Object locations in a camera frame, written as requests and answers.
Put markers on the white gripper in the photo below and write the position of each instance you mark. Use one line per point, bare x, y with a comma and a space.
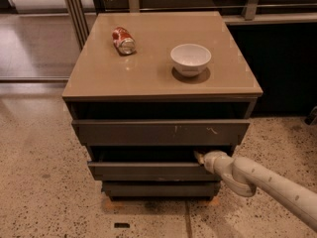
209, 162

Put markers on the grey drawer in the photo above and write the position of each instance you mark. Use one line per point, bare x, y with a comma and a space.
148, 164
161, 132
160, 189

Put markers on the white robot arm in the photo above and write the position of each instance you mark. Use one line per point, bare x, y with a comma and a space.
243, 176

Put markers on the grey bottom drawer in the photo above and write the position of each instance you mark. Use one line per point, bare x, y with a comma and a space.
160, 189

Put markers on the grey drawer cabinet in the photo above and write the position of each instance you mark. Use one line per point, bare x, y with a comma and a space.
105, 85

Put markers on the grey top drawer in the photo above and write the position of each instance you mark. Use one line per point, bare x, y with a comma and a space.
161, 132

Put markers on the white ceramic bowl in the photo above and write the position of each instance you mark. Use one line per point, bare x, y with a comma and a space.
190, 59

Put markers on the black object at right edge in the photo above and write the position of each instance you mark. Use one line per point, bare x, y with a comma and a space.
311, 119

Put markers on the crushed red soda can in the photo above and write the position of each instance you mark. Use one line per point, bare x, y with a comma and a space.
123, 41

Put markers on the metal railing frame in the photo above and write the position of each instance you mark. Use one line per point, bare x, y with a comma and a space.
236, 12

